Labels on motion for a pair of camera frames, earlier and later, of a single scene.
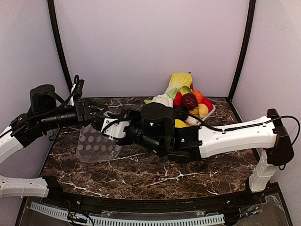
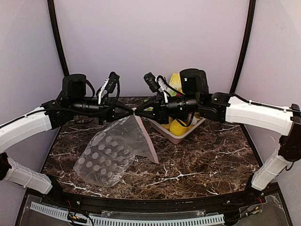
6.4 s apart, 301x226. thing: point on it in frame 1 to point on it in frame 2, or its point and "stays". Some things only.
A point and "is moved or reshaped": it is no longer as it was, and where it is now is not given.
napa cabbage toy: (181, 82) stays
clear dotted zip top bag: (93, 146) is moved or reshaped
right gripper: (127, 115) to (160, 108)
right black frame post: (239, 67) stays
